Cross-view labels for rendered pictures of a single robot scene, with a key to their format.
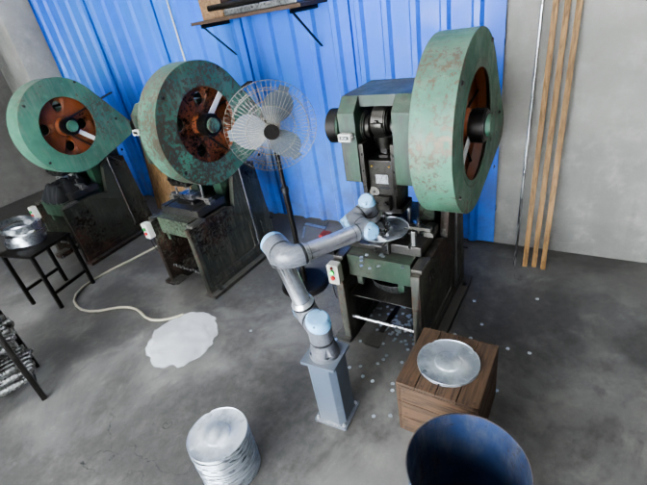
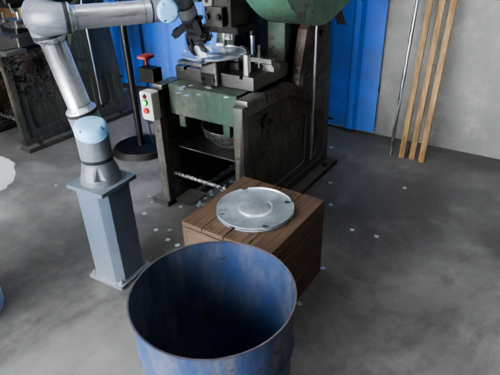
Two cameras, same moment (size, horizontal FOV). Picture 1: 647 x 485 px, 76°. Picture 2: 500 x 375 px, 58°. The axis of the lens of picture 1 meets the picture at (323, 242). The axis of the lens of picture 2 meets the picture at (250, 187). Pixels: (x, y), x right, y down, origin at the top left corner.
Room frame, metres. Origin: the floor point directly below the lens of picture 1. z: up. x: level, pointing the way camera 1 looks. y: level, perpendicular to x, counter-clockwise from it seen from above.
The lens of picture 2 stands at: (-0.04, -0.42, 1.26)
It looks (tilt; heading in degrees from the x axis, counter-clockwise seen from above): 30 degrees down; 358
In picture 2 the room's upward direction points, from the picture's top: 2 degrees counter-clockwise
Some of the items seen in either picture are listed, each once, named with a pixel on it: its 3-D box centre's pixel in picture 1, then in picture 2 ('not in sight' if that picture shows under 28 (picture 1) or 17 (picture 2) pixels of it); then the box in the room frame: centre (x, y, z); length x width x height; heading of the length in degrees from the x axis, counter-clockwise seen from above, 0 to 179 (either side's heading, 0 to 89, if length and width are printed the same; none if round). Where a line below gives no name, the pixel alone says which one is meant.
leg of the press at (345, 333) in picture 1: (367, 247); (208, 98); (2.41, -0.29, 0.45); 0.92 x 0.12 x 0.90; 144
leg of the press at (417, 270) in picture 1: (445, 260); (293, 115); (2.09, -0.72, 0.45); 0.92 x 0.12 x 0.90; 144
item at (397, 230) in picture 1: (382, 228); (213, 52); (2.03, -0.34, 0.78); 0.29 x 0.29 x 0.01
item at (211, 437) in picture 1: (217, 433); not in sight; (1.30, 0.66, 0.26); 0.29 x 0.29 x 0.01
